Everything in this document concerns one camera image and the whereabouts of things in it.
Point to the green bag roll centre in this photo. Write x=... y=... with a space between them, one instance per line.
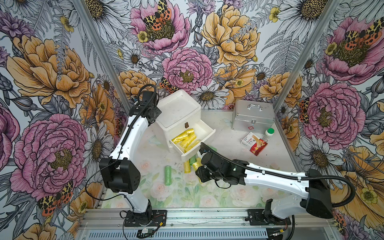
x=192 y=160

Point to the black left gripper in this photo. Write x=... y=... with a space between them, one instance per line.
x=158 y=112

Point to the green bag roll far left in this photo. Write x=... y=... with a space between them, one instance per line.
x=168 y=175

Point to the white bottle green cap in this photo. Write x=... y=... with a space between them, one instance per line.
x=268 y=134

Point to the red white small box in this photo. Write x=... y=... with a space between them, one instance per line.
x=253 y=144

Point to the silver aluminium case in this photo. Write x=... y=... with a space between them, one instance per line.
x=249 y=116

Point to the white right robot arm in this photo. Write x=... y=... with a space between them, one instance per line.
x=309 y=192

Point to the white drawer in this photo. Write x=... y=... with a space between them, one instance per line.
x=202 y=132

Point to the aluminium front rail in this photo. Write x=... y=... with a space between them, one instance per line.
x=203 y=224

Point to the yellow bag roll front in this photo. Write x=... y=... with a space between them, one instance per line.
x=196 y=166

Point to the floral table mat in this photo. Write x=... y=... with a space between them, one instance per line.
x=186 y=190

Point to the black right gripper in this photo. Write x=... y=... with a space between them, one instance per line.
x=203 y=177

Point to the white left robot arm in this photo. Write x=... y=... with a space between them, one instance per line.
x=119 y=173

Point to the white plastic drawer cabinet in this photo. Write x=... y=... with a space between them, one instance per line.
x=179 y=111

